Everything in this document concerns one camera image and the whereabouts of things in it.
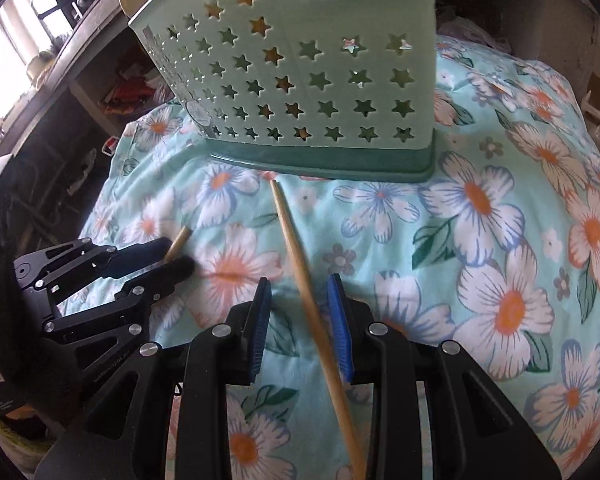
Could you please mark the bamboo chopstick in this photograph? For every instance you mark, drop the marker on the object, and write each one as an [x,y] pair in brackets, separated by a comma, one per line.
[178,244]
[320,336]

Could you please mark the mint green utensil caddy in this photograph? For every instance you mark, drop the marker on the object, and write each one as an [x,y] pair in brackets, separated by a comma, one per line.
[340,89]

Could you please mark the floral turquoise cloth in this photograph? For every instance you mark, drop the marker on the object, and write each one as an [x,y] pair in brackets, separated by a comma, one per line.
[499,250]

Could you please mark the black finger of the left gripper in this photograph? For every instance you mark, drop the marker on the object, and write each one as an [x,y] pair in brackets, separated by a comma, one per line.
[160,281]
[136,257]

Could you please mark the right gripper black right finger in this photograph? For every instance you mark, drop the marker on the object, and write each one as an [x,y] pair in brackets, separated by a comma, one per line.
[350,319]

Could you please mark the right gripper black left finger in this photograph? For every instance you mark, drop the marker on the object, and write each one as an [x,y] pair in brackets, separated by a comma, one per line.
[249,324]

